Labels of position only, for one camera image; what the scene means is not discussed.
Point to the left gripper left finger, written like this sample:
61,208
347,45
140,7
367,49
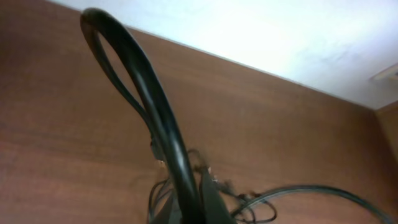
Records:
170,212

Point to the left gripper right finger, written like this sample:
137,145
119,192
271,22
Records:
214,206

